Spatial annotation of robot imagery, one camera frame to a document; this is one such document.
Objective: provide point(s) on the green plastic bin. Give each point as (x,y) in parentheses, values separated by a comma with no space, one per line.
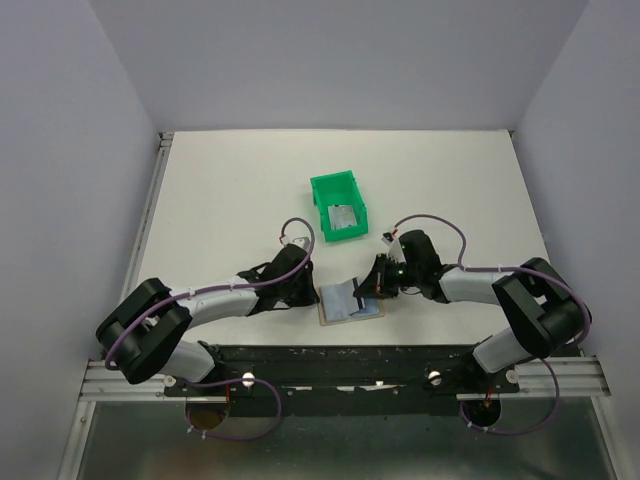
(339,188)

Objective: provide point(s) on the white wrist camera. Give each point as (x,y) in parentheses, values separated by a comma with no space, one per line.
(395,250)
(302,242)

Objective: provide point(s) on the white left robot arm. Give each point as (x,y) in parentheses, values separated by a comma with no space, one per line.
(142,337)

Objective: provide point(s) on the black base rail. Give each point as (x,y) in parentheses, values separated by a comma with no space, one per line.
(331,381)

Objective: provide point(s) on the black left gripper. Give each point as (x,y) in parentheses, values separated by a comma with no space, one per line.
(309,296)

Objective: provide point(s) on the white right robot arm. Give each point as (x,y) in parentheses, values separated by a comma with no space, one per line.
(542,312)

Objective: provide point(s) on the aluminium frame rail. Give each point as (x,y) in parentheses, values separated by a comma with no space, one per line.
(577,377)

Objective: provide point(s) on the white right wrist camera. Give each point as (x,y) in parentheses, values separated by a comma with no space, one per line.
(395,250)

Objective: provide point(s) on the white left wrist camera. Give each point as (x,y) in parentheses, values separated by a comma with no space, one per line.
(302,242)

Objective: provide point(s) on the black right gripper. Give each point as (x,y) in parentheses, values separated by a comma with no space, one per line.
(375,285)

